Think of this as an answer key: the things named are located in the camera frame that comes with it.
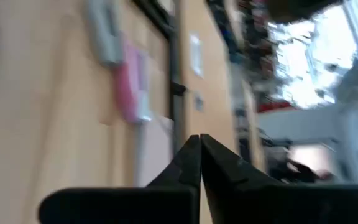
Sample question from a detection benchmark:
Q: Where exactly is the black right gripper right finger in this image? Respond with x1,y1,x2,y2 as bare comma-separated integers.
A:
200,133,358,224

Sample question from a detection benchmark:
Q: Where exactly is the tan wooden desk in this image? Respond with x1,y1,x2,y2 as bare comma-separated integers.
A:
178,0,262,170

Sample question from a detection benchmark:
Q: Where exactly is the black aluminium table frame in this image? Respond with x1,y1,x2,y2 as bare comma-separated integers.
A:
131,0,188,156

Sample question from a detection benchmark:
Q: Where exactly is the beige spiral notebook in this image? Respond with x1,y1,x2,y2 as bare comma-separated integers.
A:
137,114,175,187

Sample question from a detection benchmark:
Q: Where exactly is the white rectangular desk card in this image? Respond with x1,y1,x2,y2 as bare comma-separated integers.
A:
189,30,204,78

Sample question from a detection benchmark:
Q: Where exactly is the pink and white box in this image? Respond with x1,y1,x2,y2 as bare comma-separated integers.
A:
112,40,154,125

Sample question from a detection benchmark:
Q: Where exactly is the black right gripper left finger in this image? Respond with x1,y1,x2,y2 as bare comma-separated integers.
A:
38,134,201,224

